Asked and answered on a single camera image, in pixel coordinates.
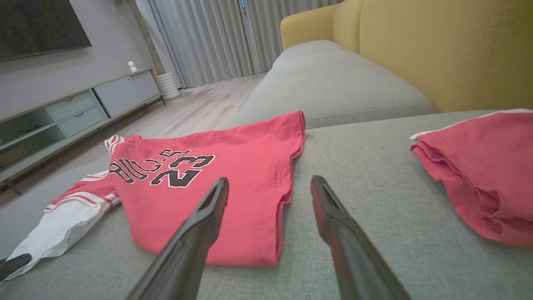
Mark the grey pleated curtain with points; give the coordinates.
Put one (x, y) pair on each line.
(208, 37)

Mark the red shorts with white stripes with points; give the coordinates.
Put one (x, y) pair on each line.
(487, 166)

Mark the small grey sofa seat cushion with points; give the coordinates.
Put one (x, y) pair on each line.
(333, 83)

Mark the white ribbed cylinder appliance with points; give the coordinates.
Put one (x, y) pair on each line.
(168, 85)

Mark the large grey sofa seat cushion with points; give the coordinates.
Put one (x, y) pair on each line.
(374, 175)

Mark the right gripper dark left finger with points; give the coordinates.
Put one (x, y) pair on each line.
(187, 254)

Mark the yellow sofa backrest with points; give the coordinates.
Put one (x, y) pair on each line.
(437, 50)

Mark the low pale green TV cabinet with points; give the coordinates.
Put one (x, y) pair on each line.
(125, 91)

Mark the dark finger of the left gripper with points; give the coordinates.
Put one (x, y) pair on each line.
(12, 264)

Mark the black wall television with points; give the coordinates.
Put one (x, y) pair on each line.
(37, 25)

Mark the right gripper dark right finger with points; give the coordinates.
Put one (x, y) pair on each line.
(354, 258)

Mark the small white figurine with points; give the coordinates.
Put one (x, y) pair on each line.
(132, 66)

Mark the red and white basketball jersey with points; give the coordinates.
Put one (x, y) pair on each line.
(233, 166)

